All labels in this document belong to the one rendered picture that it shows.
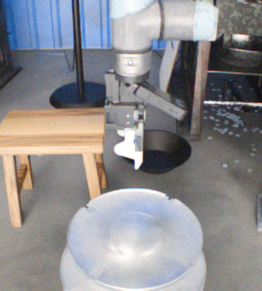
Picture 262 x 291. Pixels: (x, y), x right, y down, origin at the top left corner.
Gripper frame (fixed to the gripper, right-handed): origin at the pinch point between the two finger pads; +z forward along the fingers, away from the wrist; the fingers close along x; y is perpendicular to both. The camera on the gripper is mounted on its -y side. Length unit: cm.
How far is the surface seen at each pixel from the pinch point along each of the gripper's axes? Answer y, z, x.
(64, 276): 13.6, 12.3, 24.7
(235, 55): -41, 3, -90
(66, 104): 44, 38, -103
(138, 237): -0.3, 10.9, 14.6
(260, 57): -54, 3, -90
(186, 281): -10.1, 12.3, 24.4
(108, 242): 5.8, 11.2, 16.0
